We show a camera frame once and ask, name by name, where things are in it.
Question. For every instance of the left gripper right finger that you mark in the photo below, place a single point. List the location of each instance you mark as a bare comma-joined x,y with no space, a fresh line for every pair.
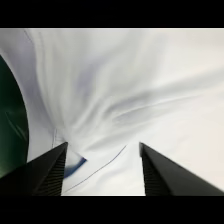
170,180

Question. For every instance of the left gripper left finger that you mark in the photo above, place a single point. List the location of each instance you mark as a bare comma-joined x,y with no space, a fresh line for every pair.
40,176

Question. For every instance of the white T-shirt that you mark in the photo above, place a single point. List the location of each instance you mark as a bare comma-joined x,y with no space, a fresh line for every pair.
126,86

